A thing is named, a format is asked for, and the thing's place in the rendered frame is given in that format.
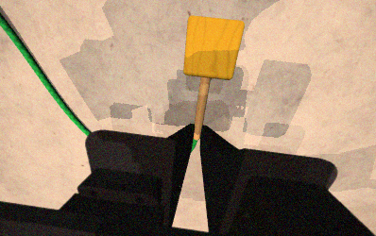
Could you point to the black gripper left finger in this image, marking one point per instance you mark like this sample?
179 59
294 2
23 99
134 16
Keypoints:
166 158

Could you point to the orange block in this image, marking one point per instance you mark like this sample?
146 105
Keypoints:
212 47

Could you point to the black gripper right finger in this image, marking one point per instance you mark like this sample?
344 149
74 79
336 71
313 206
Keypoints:
227 169

